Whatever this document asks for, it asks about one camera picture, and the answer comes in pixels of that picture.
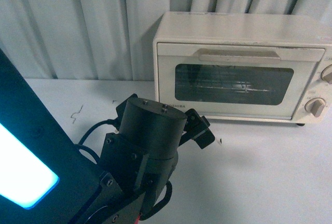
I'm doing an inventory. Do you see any cream glass oven door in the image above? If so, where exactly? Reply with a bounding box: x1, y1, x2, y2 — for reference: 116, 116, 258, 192
156, 43, 331, 122

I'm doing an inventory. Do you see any cream toaster oven body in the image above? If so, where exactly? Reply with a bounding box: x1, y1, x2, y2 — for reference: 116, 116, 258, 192
153, 12, 331, 124

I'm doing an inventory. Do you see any lower beige oven knob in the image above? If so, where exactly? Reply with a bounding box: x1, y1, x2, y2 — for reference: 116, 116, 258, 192
305, 97, 326, 118

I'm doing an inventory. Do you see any beige oven knob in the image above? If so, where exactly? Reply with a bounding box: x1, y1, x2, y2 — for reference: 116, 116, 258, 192
321, 65, 332, 85
305, 97, 326, 118

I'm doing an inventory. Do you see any upper beige oven knob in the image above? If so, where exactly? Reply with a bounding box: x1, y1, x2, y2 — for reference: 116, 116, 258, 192
321, 65, 332, 85

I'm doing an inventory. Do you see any grey pleated curtain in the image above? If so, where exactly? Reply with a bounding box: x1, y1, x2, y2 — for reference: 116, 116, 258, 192
1, 0, 331, 81

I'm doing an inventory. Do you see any wire oven rack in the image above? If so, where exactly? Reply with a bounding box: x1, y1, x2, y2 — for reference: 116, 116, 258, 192
175, 64, 294, 101

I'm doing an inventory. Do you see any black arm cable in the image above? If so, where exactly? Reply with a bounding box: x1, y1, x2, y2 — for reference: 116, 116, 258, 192
77, 120, 173, 221

